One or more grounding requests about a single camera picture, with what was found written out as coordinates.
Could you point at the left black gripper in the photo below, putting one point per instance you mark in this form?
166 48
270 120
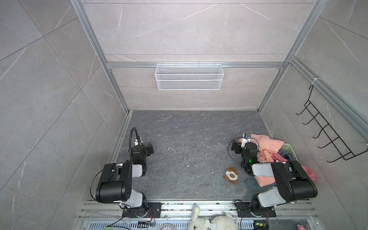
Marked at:
148 149

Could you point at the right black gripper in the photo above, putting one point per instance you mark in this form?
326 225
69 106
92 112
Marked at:
237 147

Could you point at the dark pink t-shirt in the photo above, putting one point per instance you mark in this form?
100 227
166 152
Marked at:
309 172

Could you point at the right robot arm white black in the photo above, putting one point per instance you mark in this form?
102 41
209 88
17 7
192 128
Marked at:
292 181

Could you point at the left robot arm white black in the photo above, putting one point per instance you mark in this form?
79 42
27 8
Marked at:
115 182

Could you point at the small brown plush toy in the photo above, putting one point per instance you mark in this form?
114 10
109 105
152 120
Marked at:
232 175

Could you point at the light salmon t-shirt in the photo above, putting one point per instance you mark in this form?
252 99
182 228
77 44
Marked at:
267 148

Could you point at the grey blue t-shirt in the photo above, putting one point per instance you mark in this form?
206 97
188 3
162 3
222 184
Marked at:
254 184

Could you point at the green plastic basket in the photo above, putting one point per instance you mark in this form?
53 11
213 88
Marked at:
288 152

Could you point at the white plush bunny toy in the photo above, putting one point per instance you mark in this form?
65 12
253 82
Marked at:
226 222

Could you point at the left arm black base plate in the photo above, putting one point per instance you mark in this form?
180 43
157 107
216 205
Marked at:
149 210

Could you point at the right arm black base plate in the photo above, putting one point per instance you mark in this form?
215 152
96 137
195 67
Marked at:
249 210

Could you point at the white wire mesh basket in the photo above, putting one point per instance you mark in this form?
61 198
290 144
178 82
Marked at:
174 77

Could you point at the aluminium frame rails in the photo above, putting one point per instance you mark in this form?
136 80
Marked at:
177 215

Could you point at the black wire hook rack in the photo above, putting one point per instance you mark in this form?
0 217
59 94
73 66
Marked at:
326 128

